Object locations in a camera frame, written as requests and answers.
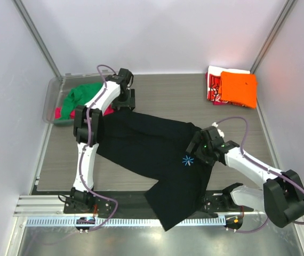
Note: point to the right aluminium frame post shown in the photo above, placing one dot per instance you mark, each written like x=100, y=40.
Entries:
x=278, y=24

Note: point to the green t-shirt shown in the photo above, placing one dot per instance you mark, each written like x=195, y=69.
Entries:
x=79, y=95

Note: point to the orange folded t-shirt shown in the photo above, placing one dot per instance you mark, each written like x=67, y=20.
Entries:
x=239, y=88

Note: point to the left aluminium frame post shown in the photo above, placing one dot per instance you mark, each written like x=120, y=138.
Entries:
x=37, y=37

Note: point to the slotted white cable duct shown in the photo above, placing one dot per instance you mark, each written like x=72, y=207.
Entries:
x=77, y=222

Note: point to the aluminium frame post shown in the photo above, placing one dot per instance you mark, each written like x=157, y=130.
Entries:
x=37, y=37
x=278, y=24

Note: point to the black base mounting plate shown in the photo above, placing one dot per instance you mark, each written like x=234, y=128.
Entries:
x=142, y=204

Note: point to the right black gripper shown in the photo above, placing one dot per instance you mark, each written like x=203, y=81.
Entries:
x=197, y=138

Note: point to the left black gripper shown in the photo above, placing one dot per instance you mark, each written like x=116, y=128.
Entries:
x=128, y=102

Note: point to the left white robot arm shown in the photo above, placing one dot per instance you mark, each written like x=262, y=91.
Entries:
x=89, y=130

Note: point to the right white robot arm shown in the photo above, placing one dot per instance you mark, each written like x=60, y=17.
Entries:
x=280, y=195

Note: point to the black t-shirt blue logo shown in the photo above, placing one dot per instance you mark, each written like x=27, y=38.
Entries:
x=155, y=147

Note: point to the red white folded t-shirt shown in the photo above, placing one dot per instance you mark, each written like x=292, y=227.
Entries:
x=213, y=77

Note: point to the aluminium extrusion rail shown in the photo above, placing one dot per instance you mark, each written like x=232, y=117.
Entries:
x=38, y=205

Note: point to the clear plastic bin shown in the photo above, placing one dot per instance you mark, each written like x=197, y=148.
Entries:
x=59, y=88

